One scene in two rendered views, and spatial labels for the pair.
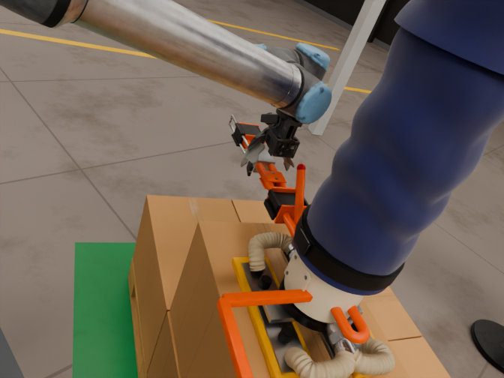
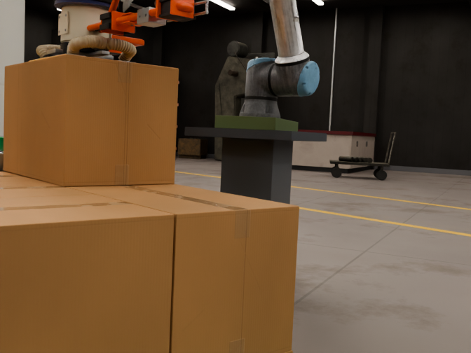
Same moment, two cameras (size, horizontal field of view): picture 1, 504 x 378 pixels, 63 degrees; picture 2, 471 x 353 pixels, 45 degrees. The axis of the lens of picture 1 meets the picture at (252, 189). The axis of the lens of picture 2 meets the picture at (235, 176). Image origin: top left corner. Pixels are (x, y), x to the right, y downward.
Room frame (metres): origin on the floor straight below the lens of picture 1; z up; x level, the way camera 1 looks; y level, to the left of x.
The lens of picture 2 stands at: (2.84, 0.00, 0.73)
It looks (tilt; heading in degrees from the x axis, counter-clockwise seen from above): 4 degrees down; 171
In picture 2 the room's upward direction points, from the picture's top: 3 degrees clockwise
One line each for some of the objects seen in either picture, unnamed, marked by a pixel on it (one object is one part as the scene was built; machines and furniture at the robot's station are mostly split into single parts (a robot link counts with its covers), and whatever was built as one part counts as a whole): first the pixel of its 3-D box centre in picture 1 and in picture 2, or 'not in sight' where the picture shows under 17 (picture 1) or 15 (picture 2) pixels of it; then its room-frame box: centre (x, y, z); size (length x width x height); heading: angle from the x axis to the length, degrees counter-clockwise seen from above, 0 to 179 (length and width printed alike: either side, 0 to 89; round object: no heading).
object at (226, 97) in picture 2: not in sight; (247, 102); (-11.51, 2.50, 1.52); 1.59 x 1.37 x 3.04; 56
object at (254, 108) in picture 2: not in sight; (260, 108); (0.26, 0.52, 0.85); 0.19 x 0.19 x 0.10
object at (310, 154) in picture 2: not in sight; (324, 150); (-9.85, 4.07, 0.44); 2.33 x 1.88 x 0.87; 146
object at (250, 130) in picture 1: (250, 136); (174, 8); (1.21, 0.07, 1.07); 0.08 x 0.07 x 0.05; 30
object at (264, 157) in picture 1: (260, 160); (151, 17); (1.09, 0.01, 1.06); 0.07 x 0.07 x 0.04; 30
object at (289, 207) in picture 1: (286, 205); (118, 23); (0.91, -0.10, 1.07); 0.10 x 0.08 x 0.06; 120
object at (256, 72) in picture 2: not in sight; (263, 78); (0.27, 0.53, 0.99); 0.17 x 0.15 x 0.18; 44
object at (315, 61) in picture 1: (304, 72); not in sight; (1.02, -0.02, 1.38); 0.10 x 0.09 x 0.12; 134
